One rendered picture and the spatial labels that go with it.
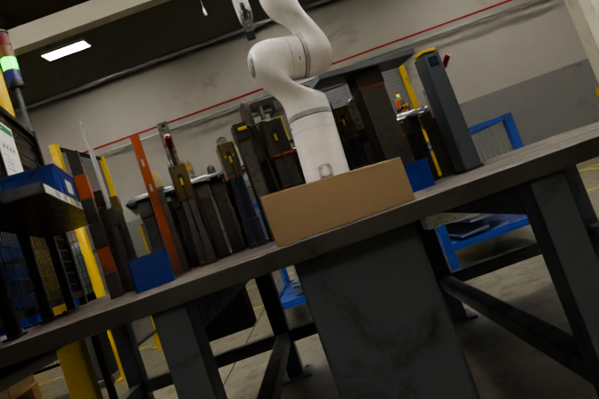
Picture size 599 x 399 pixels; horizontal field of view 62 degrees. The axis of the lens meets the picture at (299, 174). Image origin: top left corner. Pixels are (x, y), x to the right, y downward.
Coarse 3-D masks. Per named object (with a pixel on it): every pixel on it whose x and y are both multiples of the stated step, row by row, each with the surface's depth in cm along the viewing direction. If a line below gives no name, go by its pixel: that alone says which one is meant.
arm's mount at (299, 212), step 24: (360, 168) 110; (384, 168) 110; (288, 192) 111; (312, 192) 110; (336, 192) 110; (360, 192) 110; (384, 192) 110; (408, 192) 110; (288, 216) 110; (312, 216) 110; (336, 216) 110; (360, 216) 110; (288, 240) 110
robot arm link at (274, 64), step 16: (256, 48) 130; (272, 48) 129; (288, 48) 130; (256, 64) 129; (272, 64) 128; (288, 64) 130; (304, 64) 132; (256, 80) 134; (272, 80) 129; (288, 80) 128; (288, 96) 130; (304, 96) 129; (320, 96) 130; (288, 112) 132; (304, 112) 129
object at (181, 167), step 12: (168, 168) 168; (180, 168) 168; (180, 180) 167; (180, 192) 167; (192, 192) 168; (192, 204) 168; (192, 216) 168; (192, 228) 167; (204, 228) 168; (204, 240) 167; (204, 252) 166; (204, 264) 165
